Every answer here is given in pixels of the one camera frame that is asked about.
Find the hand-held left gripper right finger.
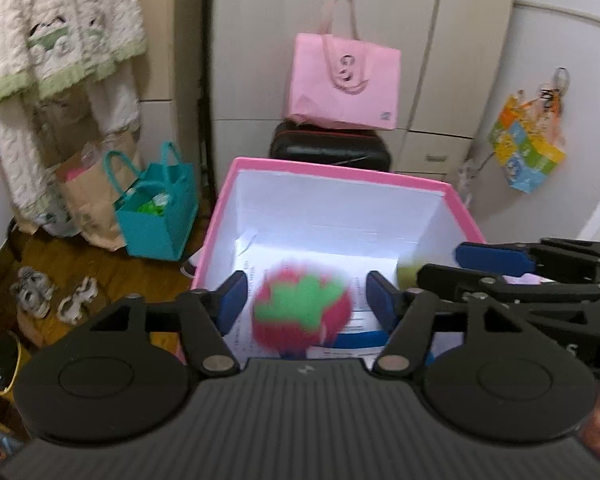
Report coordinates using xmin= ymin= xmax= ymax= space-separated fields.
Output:
xmin=365 ymin=270 xmax=511 ymax=378

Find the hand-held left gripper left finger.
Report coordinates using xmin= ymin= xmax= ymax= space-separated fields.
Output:
xmin=87 ymin=270 xmax=248 ymax=376

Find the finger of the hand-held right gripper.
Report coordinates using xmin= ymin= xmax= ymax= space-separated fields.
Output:
xmin=417 ymin=263 xmax=600 ymax=311
xmin=455 ymin=237 xmax=600 ymax=281

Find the green ball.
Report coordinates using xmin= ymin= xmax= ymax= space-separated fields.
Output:
xmin=397 ymin=260 xmax=423 ymax=291

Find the red strawberry plush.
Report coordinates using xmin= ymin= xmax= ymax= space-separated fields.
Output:
xmin=251 ymin=260 xmax=353 ymax=358

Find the pink cardboard box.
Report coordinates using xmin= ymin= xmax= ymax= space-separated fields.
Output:
xmin=180 ymin=156 xmax=487 ymax=366

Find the white plastic bag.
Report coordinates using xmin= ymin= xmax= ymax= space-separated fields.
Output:
xmin=457 ymin=157 xmax=483 ymax=206

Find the teal tote bag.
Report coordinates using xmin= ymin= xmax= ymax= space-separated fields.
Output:
xmin=104 ymin=141 xmax=199 ymax=262

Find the colourful paper gift bag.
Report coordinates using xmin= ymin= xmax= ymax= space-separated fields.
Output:
xmin=488 ymin=91 xmax=567 ymax=193

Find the grey sandal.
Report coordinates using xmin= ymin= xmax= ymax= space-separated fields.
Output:
xmin=57 ymin=276 xmax=99 ymax=323
xmin=10 ymin=267 xmax=56 ymax=318

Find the black suitcase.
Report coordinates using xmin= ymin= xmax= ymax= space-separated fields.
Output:
xmin=269 ymin=121 xmax=393 ymax=173

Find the brown paper bag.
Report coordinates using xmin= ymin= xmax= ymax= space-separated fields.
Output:
xmin=55 ymin=130 xmax=143 ymax=252

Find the pink tote bag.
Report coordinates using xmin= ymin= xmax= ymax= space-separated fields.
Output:
xmin=283 ymin=0 xmax=401 ymax=131

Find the yellow bin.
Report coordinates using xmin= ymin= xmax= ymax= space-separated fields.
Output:
xmin=0 ymin=322 xmax=33 ymax=403

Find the light wooden wardrobe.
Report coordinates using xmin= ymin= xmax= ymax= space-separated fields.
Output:
xmin=210 ymin=0 xmax=521 ymax=181

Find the cream knitted robe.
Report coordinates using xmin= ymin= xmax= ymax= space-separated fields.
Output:
xmin=0 ymin=0 xmax=148 ymax=233

